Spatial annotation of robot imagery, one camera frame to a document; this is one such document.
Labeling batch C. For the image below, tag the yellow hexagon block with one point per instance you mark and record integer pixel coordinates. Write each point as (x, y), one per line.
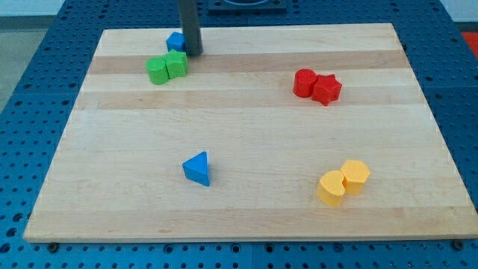
(355, 174)

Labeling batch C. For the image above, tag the red star block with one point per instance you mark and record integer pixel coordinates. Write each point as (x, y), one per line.
(326, 89)

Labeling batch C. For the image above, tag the blue cube block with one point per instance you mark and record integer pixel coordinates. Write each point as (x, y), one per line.
(176, 41)

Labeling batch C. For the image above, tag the yellow heart block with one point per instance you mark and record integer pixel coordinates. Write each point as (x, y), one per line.
(330, 188)

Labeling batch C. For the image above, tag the blue triangle block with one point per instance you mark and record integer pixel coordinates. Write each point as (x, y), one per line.
(196, 169)

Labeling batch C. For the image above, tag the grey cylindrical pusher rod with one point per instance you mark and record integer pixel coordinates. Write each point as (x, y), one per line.
(189, 18)

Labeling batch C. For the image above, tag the red cylinder block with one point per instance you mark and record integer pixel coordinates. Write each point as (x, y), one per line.
(304, 81)

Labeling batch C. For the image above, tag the green star block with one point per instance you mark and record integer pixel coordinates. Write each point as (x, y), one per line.
(176, 63)

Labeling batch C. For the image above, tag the green cylinder block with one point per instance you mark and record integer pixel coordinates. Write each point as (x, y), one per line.
(157, 70)

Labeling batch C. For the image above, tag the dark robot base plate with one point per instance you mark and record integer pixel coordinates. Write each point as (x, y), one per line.
(248, 6)

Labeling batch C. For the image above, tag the light wooden board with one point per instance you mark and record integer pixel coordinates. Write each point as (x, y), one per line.
(117, 174)

